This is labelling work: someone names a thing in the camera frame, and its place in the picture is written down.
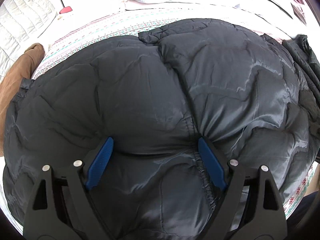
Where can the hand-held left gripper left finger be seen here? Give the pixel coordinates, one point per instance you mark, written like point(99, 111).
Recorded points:
point(100, 162)

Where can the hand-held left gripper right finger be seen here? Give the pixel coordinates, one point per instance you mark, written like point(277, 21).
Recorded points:
point(212, 165)

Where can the black quilted jacket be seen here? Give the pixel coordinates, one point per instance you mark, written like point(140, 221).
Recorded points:
point(150, 92)

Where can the person's dark clothing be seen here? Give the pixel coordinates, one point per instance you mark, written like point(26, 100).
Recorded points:
point(305, 210)

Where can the brown fleece-lined garment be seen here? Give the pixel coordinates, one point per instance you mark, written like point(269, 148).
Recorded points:
point(17, 72)

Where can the patterned bed sheet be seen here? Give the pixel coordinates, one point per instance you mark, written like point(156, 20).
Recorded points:
point(100, 27)

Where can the black folded garment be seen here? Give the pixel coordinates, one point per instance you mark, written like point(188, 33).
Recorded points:
point(306, 62)

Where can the small red object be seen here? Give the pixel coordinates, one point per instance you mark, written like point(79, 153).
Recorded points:
point(66, 10)

